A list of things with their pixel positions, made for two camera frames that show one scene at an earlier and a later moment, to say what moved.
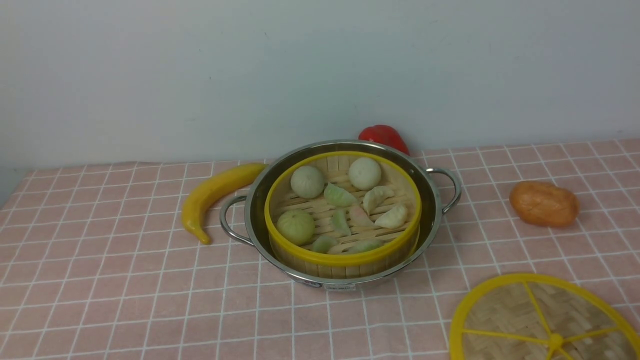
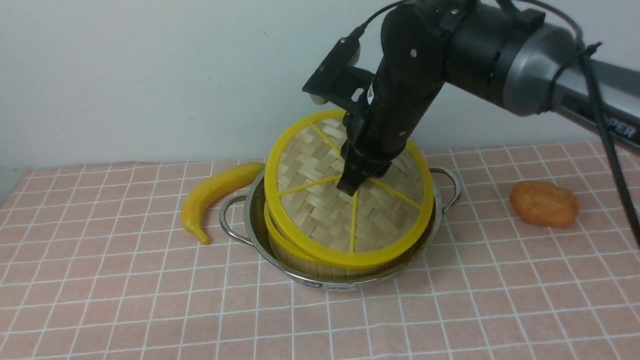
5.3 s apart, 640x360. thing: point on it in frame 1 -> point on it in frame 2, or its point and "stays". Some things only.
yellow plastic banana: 230,179 stays
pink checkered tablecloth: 94,264 stays
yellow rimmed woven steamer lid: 531,316 -> 389,214
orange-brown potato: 544,204 stays
